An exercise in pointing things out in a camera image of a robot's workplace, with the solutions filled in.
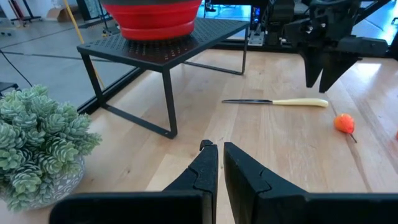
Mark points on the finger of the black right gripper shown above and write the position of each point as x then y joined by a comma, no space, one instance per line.
312,67
334,70

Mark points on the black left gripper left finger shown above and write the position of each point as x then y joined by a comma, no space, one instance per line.
155,208

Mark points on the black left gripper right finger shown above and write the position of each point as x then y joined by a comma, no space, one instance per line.
264,202

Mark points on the small orange pear with stem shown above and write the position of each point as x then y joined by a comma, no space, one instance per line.
343,123

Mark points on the red collapsible colander bowl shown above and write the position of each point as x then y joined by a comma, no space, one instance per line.
152,18

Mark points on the green grape bunch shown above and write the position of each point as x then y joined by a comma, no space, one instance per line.
40,140

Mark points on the black perforated metal shelf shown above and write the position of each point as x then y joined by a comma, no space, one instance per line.
161,49

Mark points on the cardboard box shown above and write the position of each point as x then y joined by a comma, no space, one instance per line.
62,14

